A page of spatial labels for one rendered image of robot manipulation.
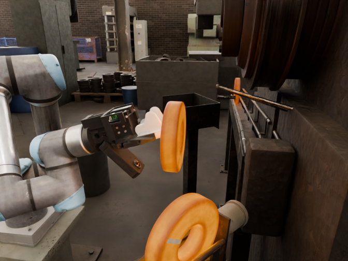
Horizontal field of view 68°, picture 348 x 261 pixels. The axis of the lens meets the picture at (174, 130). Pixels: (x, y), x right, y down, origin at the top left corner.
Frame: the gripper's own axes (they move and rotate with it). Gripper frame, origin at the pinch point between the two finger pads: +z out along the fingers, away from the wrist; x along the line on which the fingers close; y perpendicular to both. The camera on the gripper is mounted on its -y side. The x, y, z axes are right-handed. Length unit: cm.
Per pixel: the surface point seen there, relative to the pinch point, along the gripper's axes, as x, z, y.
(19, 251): 8, -71, -36
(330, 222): -16.7, 24.0, -14.8
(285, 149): 2.8, 22.2, -11.4
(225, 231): -13.0, 7.1, -17.7
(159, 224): -21.3, -0.8, -7.6
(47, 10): 304, -207, 107
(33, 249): 10, -67, -37
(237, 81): 132, 17, -20
